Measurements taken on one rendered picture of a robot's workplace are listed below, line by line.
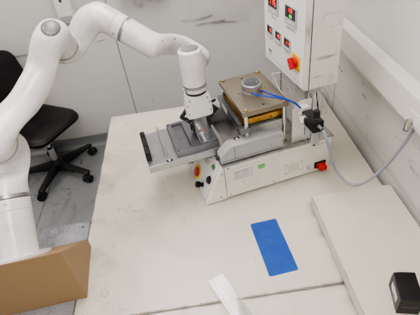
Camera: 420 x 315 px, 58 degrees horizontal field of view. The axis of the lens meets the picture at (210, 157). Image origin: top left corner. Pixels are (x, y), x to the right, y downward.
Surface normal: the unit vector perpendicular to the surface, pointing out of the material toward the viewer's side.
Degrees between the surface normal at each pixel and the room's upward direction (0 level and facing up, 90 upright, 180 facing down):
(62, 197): 0
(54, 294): 90
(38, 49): 79
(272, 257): 0
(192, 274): 0
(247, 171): 90
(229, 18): 90
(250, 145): 90
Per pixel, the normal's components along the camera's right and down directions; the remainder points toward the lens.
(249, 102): -0.11, -0.77
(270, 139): 0.29, 0.58
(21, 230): 0.69, -0.21
